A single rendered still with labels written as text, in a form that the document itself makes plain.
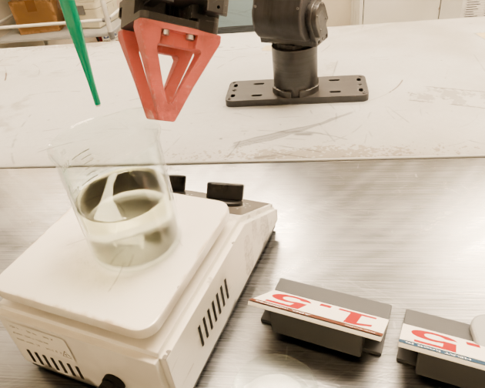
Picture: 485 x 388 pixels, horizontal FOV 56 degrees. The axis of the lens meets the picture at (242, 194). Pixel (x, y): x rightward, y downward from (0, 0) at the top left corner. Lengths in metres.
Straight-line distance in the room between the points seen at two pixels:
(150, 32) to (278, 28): 0.27
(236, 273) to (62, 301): 0.13
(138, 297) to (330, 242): 0.20
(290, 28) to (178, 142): 0.20
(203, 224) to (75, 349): 0.11
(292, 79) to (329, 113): 0.07
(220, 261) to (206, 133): 0.31
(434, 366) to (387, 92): 0.44
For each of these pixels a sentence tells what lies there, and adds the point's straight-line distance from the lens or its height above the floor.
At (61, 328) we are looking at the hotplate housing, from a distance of 0.32.
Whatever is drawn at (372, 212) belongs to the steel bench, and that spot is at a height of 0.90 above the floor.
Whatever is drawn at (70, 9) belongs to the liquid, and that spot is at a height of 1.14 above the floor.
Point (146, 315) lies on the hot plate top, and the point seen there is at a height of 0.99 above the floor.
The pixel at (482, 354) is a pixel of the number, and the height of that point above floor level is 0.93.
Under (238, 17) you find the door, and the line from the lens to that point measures 3.32.
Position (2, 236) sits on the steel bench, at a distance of 0.53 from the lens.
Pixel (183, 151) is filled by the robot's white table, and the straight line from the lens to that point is 0.58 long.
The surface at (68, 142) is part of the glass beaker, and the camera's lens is 0.29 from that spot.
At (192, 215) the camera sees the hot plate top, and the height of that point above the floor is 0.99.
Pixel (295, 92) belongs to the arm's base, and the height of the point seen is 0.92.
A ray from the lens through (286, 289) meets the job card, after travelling 0.38.
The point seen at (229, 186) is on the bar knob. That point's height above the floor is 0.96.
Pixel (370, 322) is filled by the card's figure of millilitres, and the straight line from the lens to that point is 0.34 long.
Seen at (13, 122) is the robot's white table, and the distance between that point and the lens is 0.78.
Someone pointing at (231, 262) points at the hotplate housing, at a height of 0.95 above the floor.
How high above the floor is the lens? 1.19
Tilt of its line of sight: 36 degrees down
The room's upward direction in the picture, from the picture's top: 7 degrees counter-clockwise
